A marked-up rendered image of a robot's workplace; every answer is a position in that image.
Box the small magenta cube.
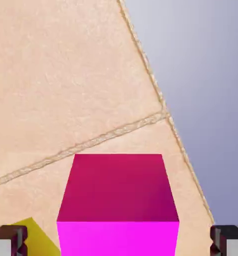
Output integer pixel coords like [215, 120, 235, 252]
[56, 153, 180, 256]

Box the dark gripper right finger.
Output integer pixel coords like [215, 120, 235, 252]
[210, 224, 238, 256]

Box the small yellow cube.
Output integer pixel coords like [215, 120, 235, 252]
[12, 216, 61, 256]

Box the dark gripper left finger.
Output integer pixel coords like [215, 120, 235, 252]
[0, 224, 28, 256]

